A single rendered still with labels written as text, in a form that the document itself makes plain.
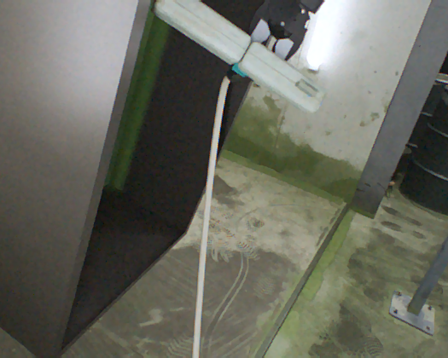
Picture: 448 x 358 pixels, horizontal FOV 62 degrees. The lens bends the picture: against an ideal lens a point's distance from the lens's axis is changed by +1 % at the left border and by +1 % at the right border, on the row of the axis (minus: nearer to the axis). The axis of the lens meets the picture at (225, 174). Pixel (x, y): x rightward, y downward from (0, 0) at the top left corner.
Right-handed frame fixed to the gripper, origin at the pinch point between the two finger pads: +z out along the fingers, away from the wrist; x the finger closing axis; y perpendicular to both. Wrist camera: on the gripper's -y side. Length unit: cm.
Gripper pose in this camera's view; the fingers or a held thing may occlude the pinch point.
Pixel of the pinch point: (253, 71)
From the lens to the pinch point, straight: 66.5
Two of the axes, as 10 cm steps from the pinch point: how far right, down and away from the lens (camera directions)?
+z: -5.1, 8.6, 0.6
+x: -8.3, -4.8, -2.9
